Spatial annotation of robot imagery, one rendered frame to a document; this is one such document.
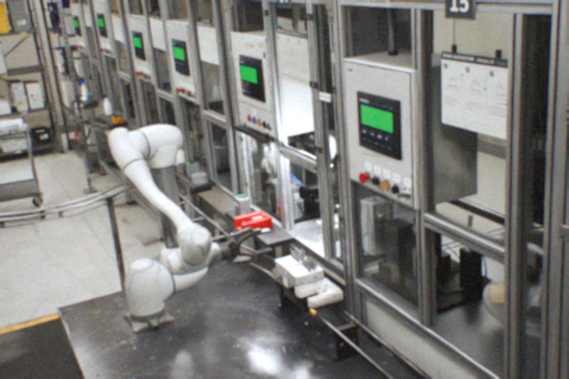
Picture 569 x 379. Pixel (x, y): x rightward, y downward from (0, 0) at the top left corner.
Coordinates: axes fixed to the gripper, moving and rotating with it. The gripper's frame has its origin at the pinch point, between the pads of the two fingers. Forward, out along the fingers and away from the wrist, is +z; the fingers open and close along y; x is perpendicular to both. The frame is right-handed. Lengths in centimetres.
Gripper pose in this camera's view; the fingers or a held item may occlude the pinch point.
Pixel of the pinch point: (263, 241)
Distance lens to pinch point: 298.9
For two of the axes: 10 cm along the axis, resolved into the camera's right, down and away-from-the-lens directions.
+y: -0.8, -9.5, -3.1
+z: 9.0, -2.1, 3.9
